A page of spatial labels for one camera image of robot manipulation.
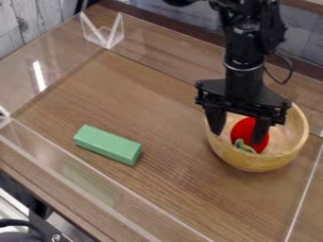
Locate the red plush strawberry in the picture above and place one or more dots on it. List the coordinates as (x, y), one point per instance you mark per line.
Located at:
(241, 136)

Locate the clear acrylic corner bracket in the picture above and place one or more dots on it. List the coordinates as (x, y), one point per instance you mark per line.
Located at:
(106, 37)

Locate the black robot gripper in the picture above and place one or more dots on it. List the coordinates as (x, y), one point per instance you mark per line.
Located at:
(259, 103)

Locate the wooden bowl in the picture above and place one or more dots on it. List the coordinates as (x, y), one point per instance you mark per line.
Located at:
(287, 139)

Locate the green rectangular block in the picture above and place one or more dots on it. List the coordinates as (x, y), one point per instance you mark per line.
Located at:
(108, 144)

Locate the black table clamp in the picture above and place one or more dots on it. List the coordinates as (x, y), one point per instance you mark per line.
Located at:
(46, 231)

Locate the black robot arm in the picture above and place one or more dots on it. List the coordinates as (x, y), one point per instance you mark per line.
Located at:
(254, 30)

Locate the clear acrylic tray wall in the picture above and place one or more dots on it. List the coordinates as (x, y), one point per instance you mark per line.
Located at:
(181, 195)

